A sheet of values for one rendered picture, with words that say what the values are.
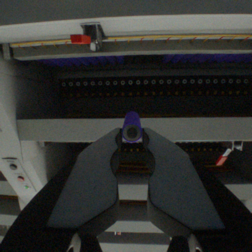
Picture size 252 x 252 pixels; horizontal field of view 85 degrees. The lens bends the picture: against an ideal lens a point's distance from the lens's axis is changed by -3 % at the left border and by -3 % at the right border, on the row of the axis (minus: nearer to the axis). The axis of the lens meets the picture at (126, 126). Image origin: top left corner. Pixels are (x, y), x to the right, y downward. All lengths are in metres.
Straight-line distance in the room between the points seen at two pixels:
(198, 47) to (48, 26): 0.23
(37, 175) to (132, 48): 0.36
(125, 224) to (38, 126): 0.43
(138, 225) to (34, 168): 0.38
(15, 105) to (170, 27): 0.32
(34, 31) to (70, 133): 0.18
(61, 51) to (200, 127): 0.29
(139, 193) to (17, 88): 0.38
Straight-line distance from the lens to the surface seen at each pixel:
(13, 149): 0.39
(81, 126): 0.29
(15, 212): 0.79
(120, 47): 0.27
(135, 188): 0.41
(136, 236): 0.82
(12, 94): 0.36
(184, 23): 0.25
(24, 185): 0.48
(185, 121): 0.29
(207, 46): 0.29
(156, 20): 0.24
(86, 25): 0.24
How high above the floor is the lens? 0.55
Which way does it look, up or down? 31 degrees up
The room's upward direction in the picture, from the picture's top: 178 degrees clockwise
